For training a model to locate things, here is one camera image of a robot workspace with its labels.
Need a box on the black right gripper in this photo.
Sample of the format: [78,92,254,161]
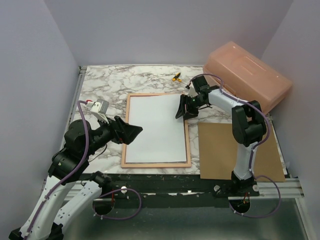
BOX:
[175,94,206,121]

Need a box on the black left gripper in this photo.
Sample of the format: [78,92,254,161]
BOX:
[83,112,143,157]

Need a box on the landscape photo print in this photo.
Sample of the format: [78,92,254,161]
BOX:
[124,94,189,164]

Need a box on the pink wooden picture frame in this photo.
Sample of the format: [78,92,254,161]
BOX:
[120,92,193,169]

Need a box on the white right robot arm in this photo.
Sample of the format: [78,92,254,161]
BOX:
[175,73,270,197]

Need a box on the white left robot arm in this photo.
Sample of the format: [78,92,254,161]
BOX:
[8,116,143,240]

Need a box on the pink translucent plastic box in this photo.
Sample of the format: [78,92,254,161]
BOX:
[203,41,293,114]

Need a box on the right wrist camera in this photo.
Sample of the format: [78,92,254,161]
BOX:
[185,83,198,98]

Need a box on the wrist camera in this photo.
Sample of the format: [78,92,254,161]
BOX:
[185,83,198,98]
[86,99,109,124]

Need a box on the yellow black T-handle hex key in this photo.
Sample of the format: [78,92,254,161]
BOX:
[171,72,191,89]

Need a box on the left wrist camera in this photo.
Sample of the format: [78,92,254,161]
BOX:
[86,99,109,124]

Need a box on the brown frame backing board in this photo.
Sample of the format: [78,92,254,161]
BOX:
[198,122,285,182]

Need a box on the aluminium extrusion frame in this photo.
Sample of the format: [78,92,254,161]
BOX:
[25,64,87,218]

